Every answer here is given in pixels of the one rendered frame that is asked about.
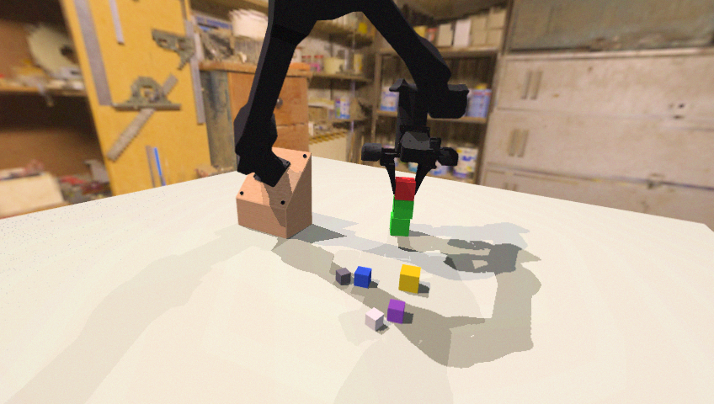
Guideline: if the green block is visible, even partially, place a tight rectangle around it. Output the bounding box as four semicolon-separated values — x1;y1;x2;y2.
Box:
390;212;410;237
392;195;414;220

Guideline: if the small white block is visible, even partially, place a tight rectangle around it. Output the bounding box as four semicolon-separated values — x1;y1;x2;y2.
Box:
365;307;384;332

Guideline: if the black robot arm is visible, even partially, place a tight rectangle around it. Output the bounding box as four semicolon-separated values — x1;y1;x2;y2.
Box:
233;0;470;187

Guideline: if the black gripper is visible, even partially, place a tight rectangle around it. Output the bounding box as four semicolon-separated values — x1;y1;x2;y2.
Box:
361;117;458;196

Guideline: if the blue cube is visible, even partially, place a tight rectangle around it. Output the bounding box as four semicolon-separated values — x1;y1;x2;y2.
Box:
354;266;372;288

